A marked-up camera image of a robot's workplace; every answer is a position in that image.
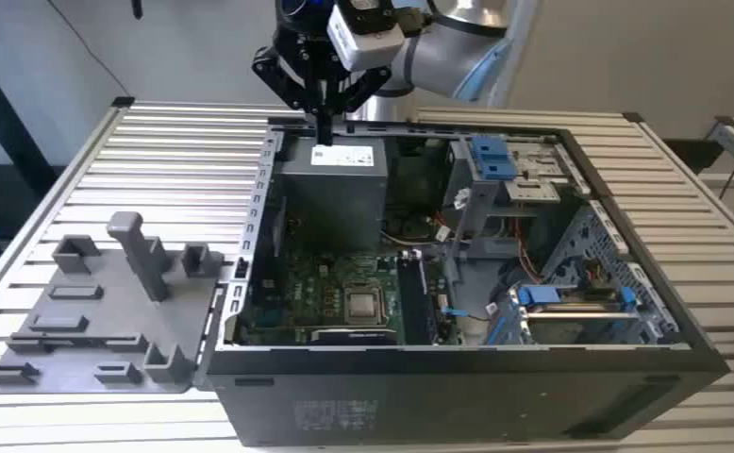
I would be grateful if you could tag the grey plastic parts rack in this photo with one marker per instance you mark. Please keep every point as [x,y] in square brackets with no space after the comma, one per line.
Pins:
[120,307]

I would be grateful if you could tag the blue plastic drive latch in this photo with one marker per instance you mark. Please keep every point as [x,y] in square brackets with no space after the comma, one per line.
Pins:
[489,156]

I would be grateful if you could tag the silver metal drive cage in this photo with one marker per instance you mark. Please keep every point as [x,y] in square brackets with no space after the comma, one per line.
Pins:
[533,189]

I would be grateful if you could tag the black Nvidia graphics card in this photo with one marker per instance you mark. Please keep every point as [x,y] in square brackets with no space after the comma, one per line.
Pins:
[354,337]

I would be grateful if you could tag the black PC case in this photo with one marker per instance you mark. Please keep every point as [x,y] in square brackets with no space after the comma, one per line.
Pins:
[405,401]

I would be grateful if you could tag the green Dell motherboard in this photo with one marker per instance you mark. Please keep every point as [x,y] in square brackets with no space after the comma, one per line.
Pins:
[291,302]

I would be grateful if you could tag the CPU socket metal frame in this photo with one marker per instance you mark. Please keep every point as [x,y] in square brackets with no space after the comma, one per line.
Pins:
[343,307]

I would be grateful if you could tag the silver CPU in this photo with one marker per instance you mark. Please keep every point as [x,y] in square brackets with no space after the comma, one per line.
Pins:
[365,307]

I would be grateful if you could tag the grey power supply unit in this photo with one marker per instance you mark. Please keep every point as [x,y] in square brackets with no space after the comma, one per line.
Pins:
[329,203]

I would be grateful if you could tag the black floor stand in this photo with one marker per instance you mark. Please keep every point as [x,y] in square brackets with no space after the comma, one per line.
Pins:
[7,198]

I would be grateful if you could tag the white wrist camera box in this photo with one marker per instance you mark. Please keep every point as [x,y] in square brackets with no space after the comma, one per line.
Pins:
[373,47]

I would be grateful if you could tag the hard disk in blue carrier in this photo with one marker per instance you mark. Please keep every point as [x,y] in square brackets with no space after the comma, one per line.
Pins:
[539,297]

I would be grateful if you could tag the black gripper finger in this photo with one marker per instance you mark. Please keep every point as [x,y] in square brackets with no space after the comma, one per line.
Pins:
[278,75]
[370,87]

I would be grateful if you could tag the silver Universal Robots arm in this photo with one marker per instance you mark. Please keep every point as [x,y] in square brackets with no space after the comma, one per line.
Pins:
[458,47]

